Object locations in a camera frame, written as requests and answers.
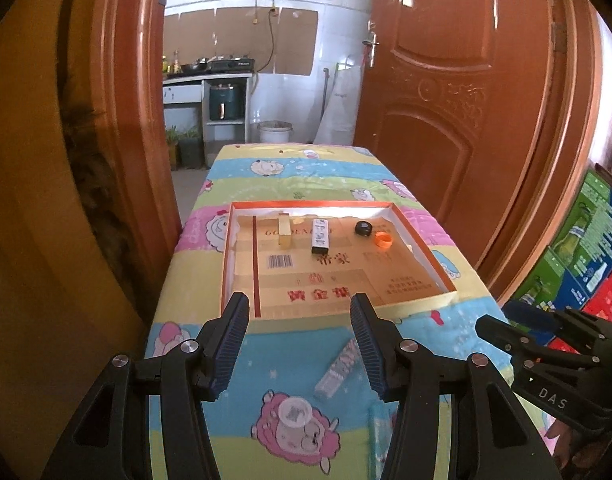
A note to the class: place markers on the shallow orange-rimmed cardboard box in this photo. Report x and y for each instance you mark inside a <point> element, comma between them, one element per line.
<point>336,280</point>

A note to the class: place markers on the gold lighter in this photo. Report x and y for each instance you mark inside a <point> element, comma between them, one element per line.
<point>284,232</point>

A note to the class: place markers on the white kitchen counter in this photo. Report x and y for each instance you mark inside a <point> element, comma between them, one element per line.
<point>183,92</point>

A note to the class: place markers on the green blue beer carton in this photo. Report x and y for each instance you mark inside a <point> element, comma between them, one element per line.
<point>596,240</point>

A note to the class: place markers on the cardboard sheet on wall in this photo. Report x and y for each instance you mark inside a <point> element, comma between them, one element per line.
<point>296,42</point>

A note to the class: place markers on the wooden door frame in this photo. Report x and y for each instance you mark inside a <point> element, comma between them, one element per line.
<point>135,85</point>

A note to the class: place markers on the orange bottle cap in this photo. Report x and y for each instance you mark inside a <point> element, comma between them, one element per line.
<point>383,241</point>

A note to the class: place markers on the white bucket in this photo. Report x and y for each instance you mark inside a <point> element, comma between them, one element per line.
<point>275,132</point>

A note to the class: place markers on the potted plants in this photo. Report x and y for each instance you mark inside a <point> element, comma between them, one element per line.
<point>185,147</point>

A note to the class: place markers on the cartoon sheep printed tablecloth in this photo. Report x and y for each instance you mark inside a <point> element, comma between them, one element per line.
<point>286,170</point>

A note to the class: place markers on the green air fryer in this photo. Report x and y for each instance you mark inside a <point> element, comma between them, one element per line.
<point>220,102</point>

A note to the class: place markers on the person's right hand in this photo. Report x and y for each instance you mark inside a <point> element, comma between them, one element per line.
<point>561,442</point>

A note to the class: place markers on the cooking oil bottle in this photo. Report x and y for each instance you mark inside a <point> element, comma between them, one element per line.
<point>165,64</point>

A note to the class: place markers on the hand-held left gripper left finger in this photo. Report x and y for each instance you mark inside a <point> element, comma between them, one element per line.
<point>230,345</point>

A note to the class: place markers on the red carton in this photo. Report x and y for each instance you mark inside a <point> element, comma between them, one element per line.
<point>611,295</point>

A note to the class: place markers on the white cartoon cat lighter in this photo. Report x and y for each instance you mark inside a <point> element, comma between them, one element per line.
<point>321,235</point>

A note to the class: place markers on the carved wooden door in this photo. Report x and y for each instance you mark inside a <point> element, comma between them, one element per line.
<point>461,135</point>

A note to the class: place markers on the black gas stove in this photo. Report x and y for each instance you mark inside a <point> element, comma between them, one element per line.
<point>233,65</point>

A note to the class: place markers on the teal lighter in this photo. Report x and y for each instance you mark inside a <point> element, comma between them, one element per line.
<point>378,440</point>

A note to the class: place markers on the black bottle cap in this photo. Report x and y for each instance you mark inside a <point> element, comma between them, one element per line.
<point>363,228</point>

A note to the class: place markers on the wok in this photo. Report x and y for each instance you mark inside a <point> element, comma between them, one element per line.
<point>195,66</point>

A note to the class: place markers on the white bottle cap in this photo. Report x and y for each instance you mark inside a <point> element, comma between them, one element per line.
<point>296,412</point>

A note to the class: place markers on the plain wooden door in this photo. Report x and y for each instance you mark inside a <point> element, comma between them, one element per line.
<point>30,235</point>

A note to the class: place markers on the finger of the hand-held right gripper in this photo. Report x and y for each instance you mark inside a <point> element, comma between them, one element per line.
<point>531,316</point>
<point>496,327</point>

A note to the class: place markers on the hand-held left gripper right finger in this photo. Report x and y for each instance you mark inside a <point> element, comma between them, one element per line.
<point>371,355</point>

